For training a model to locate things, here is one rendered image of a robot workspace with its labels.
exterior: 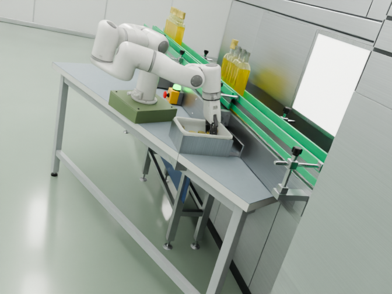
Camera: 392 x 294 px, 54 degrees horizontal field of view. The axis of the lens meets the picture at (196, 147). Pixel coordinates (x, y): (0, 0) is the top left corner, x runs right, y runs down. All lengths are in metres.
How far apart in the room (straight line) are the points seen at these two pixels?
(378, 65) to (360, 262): 0.40
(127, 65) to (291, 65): 0.70
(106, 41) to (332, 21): 0.85
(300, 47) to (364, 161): 0.93
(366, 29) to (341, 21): 0.14
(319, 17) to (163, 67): 0.65
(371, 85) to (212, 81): 0.78
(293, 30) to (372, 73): 0.94
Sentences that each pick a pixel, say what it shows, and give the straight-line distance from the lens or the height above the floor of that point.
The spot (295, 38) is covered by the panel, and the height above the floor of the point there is 1.26.
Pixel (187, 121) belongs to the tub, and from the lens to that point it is 1.66.
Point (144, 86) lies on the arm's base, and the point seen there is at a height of 0.89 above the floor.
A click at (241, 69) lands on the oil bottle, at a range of 1.81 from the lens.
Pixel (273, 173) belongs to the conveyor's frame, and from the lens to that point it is 1.42.
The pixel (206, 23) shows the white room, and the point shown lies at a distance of 8.01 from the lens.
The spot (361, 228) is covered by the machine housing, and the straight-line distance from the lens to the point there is 0.87.
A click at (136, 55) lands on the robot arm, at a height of 1.08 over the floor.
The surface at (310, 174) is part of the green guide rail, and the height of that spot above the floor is 0.91.
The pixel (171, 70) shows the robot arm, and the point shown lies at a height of 1.06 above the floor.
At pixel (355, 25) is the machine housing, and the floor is 1.37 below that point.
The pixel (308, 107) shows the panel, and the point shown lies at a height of 1.03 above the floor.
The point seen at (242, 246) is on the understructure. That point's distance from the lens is 2.04.
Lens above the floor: 1.37
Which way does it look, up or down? 22 degrees down
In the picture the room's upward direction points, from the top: 15 degrees clockwise
